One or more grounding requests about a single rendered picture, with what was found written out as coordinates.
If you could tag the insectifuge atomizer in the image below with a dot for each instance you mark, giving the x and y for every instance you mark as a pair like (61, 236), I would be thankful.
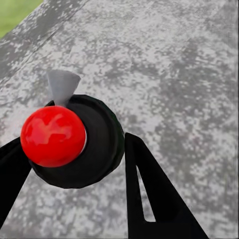
(75, 140)

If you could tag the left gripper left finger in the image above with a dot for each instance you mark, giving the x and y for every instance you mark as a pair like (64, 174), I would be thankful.
(14, 169)

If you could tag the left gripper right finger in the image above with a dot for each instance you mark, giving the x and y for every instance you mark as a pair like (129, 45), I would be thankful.
(173, 218)

